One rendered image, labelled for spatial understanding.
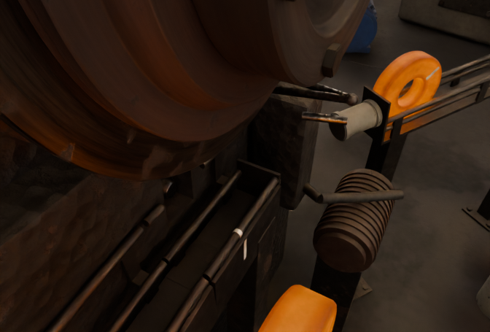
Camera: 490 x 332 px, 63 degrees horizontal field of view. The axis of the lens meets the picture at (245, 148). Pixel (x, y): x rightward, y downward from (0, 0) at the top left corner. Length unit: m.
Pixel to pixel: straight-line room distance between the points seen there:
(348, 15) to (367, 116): 0.49
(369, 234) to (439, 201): 0.94
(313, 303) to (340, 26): 0.20
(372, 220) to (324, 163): 0.93
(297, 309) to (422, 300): 1.16
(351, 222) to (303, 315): 0.56
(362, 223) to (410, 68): 0.31
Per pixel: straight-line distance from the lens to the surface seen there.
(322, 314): 0.28
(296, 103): 0.62
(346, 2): 0.36
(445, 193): 1.78
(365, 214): 0.84
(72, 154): 0.24
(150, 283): 0.52
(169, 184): 0.55
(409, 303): 1.40
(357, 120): 0.81
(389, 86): 0.83
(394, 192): 0.86
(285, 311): 0.27
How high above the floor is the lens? 1.13
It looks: 39 degrees down
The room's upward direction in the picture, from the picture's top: 1 degrees clockwise
